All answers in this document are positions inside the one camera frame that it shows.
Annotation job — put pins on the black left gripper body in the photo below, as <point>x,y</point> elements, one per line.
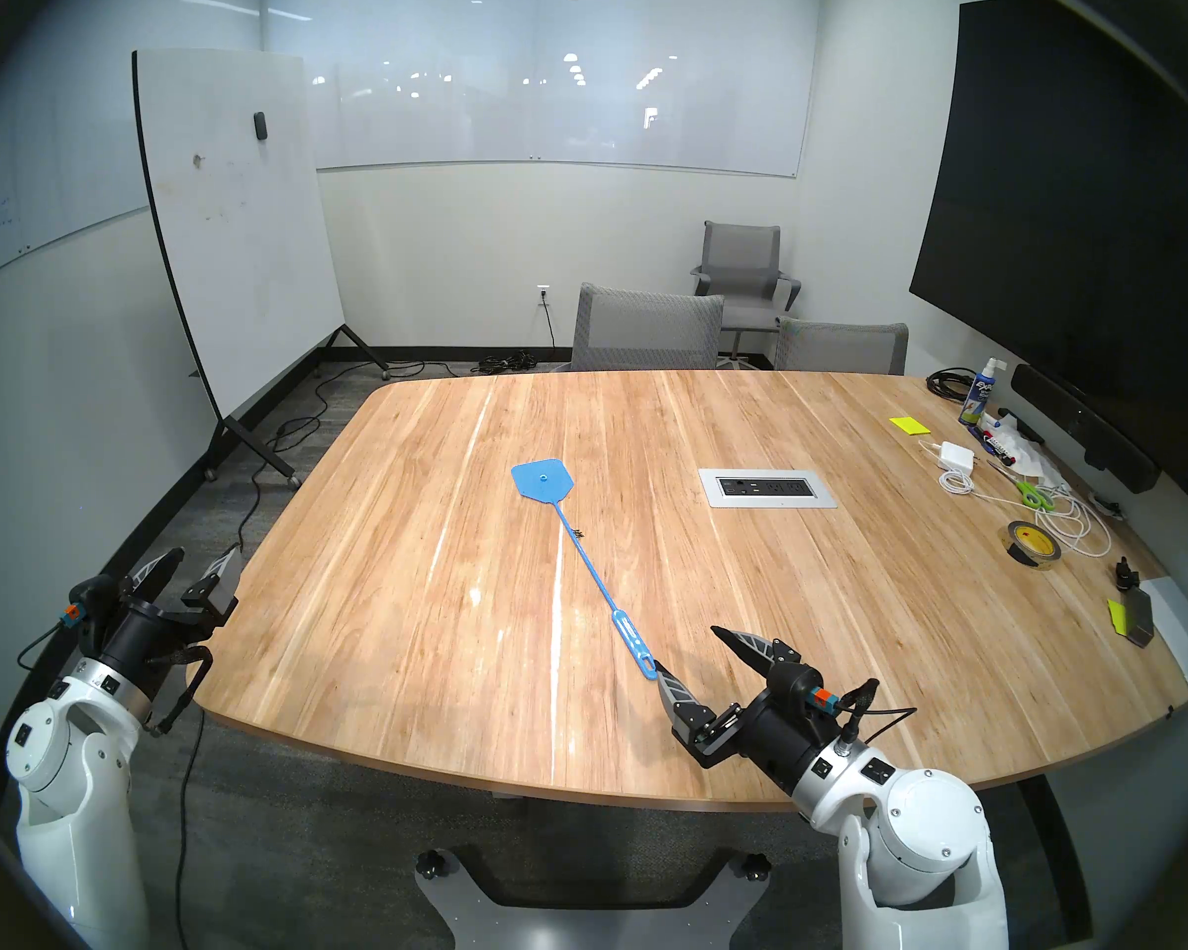
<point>139,636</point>

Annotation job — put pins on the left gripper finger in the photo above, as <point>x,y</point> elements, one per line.
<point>216,587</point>
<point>156,570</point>

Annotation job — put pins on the whiteboard cleaner spray bottle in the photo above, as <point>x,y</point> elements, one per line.
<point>977,399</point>

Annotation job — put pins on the white crumpled cloth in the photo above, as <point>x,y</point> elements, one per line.
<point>1035,458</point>

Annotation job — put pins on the rolling whiteboard on stand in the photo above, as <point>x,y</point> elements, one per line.
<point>238,245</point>

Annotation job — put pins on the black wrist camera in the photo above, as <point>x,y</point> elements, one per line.
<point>94,597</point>
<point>797,681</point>

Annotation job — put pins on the white paper sheet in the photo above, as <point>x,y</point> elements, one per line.
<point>1183,631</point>

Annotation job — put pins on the large black wall display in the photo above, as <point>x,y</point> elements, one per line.
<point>1079,216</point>

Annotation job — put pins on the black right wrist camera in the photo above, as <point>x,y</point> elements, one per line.
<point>797,681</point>

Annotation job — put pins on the black yellow tape roll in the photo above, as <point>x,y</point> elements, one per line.
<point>1049,552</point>

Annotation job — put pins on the glass wall board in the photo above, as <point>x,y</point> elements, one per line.
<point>554,117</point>

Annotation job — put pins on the grey mesh office chair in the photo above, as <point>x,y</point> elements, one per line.
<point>841,349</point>
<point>643,330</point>

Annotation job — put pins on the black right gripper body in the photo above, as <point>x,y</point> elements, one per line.
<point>772,730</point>

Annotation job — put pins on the whiteboard marker pen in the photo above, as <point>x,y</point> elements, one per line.
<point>997,448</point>

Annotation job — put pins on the silver table power outlet box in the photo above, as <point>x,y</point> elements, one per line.
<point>767,488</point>

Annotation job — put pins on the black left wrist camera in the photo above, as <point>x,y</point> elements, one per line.
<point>94,597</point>

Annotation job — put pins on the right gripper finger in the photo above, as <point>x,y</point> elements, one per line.
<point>681,703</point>
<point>757,649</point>

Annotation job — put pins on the yellow sticky note pad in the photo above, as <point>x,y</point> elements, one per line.
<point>911,425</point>

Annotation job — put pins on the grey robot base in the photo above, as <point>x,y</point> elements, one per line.
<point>594,928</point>

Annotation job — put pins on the wall whiteboard with writing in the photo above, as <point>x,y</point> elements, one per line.
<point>20,166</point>

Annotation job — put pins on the black soundbar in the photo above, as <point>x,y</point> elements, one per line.
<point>1079,424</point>

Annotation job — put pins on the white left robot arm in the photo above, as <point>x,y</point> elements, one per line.
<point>69,819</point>

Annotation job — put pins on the grey office chair with armrests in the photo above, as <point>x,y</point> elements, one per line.
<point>742,255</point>

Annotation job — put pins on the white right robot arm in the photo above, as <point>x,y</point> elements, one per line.
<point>911,839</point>

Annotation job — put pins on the yellow sticky note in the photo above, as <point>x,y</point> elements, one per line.
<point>1116,617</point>

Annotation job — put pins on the white power adapter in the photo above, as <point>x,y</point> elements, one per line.
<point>956,456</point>

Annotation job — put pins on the blue plastic fly swatter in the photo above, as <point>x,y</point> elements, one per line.
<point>544,481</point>

